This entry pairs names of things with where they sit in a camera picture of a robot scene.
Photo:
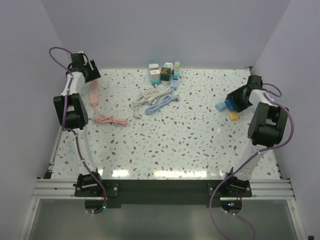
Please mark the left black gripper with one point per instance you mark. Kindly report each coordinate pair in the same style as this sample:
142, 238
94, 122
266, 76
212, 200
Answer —
94, 73

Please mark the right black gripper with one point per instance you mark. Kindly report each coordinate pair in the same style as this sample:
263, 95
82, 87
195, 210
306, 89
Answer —
234, 95

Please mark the blue cube socket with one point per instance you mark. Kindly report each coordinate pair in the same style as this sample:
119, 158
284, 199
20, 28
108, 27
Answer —
230, 104

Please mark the pink power strip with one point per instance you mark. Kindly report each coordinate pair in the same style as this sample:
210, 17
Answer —
98, 117

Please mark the yellow plug adapter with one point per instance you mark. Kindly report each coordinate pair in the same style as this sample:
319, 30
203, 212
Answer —
233, 116

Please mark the light blue plug adapter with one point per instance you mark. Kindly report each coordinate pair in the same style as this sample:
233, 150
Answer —
220, 106

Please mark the light blue power strip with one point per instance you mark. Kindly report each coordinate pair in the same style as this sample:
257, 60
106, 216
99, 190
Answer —
174, 83

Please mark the teal plug adapter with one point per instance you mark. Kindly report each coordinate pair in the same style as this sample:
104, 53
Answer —
176, 74

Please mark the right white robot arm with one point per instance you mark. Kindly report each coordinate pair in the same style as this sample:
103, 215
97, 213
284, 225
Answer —
265, 131

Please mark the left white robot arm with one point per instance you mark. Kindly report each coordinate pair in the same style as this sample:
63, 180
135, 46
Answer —
73, 118

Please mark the white power strip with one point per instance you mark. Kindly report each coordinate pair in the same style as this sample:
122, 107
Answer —
150, 97

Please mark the white charger front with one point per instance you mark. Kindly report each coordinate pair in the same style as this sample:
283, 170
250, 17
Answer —
155, 74

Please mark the green picture charger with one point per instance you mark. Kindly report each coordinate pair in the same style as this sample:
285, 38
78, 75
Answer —
165, 74

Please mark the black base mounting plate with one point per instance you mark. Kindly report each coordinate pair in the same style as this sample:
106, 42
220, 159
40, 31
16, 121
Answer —
117, 192

